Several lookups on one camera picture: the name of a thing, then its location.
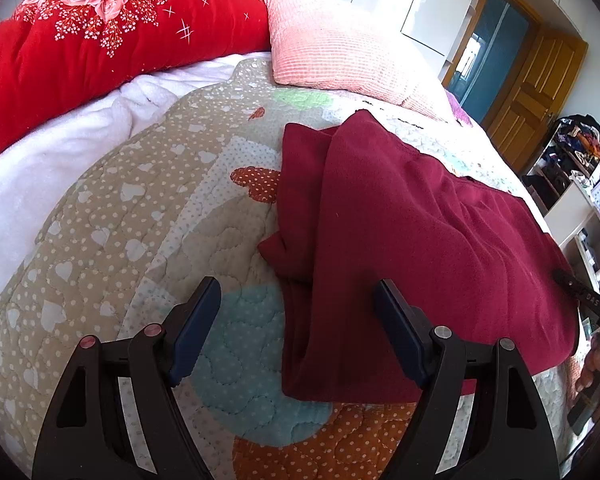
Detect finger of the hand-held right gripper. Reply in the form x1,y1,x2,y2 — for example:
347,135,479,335
552,269,600,333

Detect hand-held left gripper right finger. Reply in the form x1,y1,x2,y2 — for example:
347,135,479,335
373,279,561,480

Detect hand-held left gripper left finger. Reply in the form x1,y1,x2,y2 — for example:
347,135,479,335
31,276,223,480

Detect dark red sweater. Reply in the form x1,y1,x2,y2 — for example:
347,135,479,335
257,110,581,405

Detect open rack with clothes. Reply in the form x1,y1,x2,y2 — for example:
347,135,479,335
522,116,600,211

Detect person's right hand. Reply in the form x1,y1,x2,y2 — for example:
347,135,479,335
577,347,600,401

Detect white shelf unit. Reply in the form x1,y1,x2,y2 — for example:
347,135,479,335
542,180,600,311

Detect patchwork heart quilt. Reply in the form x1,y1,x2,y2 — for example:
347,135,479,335
0,55,596,480

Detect wooden panel door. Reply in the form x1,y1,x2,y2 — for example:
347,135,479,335
485,27,588,173

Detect purple cloth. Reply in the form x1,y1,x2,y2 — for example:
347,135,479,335
445,91,473,126

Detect white fluffy blanket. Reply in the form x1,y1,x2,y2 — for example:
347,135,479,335
0,52,273,321

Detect blue glass sliding door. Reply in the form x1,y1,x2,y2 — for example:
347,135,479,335
445,0,541,131

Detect pink ribbed pillow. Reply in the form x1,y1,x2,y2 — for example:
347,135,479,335
259,0,451,121

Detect red floral comforter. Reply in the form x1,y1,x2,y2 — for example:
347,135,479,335
0,0,272,171

